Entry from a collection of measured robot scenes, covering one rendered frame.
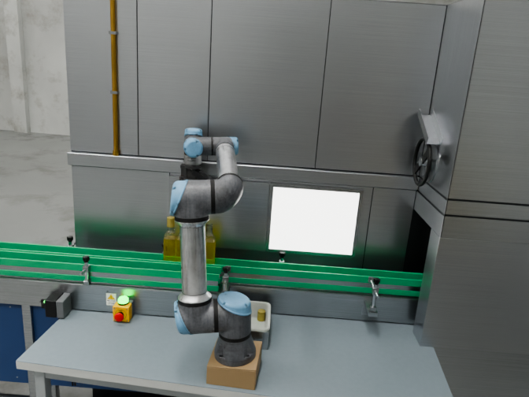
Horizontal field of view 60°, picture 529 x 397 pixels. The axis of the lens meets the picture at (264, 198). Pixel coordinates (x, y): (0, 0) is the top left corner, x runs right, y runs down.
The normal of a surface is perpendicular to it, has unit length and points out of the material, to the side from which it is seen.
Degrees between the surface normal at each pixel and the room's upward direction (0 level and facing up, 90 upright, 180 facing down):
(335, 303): 90
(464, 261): 90
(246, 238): 90
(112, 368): 0
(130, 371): 0
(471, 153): 90
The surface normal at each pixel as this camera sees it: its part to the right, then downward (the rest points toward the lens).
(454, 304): -0.04, 0.28
